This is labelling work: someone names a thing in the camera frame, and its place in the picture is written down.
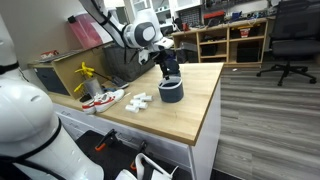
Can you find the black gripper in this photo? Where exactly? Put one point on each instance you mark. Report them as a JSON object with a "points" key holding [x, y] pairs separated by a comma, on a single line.
{"points": [[166, 59]]}

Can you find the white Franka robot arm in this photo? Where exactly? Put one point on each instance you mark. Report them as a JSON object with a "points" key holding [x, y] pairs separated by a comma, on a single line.
{"points": [[26, 116]]}

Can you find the small dark bin white rim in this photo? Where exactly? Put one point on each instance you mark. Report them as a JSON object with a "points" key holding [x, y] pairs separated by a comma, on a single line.
{"points": [[171, 93]]}

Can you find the large dark fabric bin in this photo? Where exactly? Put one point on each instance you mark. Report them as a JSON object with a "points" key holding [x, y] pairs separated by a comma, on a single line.
{"points": [[128, 65]]}

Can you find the thick white bag roll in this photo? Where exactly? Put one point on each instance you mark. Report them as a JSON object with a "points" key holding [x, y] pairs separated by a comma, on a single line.
{"points": [[139, 95]]}

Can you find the black shoe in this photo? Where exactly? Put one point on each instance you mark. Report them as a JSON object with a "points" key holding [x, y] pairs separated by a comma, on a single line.
{"points": [[119, 82]]}

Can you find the white bag roll with print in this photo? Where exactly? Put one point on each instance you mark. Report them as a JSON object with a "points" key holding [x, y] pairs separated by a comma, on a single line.
{"points": [[132, 108]]}

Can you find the wooden shelf unit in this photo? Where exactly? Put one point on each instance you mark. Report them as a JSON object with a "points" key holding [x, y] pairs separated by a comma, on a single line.
{"points": [[220, 41]]}

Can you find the white red sneaker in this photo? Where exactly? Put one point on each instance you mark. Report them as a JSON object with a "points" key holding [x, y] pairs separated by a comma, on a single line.
{"points": [[89, 106], [108, 99]]}

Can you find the red toolbox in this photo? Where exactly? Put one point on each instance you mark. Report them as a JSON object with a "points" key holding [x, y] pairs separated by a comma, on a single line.
{"points": [[214, 17]]}

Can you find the silver metal cylinder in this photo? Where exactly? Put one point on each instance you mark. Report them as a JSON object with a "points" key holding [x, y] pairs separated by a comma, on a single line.
{"points": [[93, 87]]}

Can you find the black orange clamp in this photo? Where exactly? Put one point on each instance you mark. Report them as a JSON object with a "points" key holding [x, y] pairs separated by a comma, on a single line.
{"points": [[106, 140], [140, 155]]}

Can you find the red translucent plastic container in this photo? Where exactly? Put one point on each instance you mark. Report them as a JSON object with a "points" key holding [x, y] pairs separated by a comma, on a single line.
{"points": [[86, 31]]}

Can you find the large cardboard box black panel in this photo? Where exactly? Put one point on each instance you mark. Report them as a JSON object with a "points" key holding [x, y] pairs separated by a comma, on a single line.
{"points": [[70, 71]]}

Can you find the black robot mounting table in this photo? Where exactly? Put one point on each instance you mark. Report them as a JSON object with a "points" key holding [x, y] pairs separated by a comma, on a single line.
{"points": [[113, 160]]}

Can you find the small red white item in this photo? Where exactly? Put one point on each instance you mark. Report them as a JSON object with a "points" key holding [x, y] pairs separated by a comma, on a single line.
{"points": [[49, 54]]}

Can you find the black office chair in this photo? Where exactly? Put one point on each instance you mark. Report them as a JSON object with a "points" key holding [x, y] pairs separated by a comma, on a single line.
{"points": [[290, 43]]}

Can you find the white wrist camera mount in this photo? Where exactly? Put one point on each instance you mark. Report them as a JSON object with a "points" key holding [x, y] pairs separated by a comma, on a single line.
{"points": [[164, 43]]}

